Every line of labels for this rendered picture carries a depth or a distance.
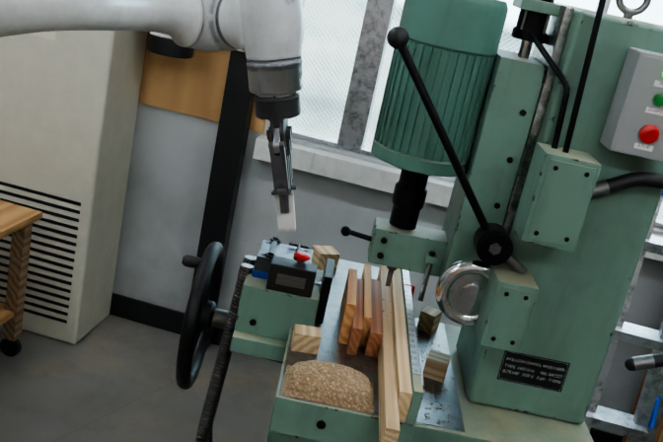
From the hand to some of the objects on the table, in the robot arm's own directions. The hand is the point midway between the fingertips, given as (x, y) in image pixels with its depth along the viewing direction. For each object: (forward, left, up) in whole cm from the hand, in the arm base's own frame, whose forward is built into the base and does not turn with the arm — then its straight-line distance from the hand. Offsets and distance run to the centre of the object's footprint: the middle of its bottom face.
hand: (285, 210), depth 138 cm
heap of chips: (-3, -24, -20) cm, 31 cm away
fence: (+22, -13, -19) cm, 32 cm away
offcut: (+1, -12, -20) cm, 23 cm away
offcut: (+25, +16, -18) cm, 34 cm away
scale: (+22, -13, -13) cm, 29 cm away
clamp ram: (+8, -1, -19) cm, 20 cm away
